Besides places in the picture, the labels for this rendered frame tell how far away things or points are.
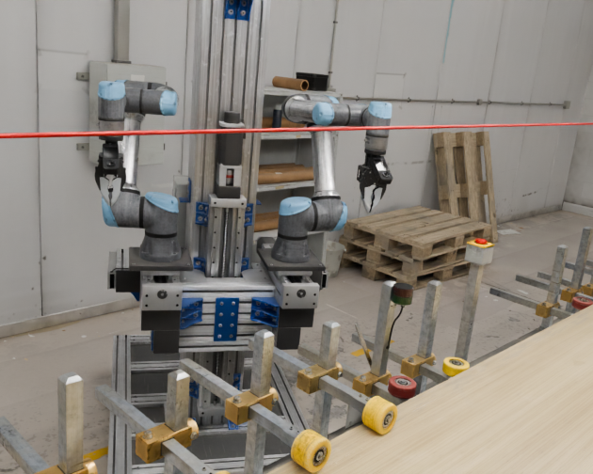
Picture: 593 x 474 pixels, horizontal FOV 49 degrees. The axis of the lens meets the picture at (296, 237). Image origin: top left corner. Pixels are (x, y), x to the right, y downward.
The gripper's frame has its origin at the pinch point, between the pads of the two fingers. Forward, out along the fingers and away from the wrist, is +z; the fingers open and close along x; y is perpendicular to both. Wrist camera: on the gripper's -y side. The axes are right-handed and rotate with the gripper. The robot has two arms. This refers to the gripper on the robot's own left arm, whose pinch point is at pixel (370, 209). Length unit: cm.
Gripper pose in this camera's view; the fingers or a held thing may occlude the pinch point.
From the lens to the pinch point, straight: 218.0
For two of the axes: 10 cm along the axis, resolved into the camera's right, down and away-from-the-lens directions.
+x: -9.7, -0.2, -2.6
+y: -2.4, -2.8, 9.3
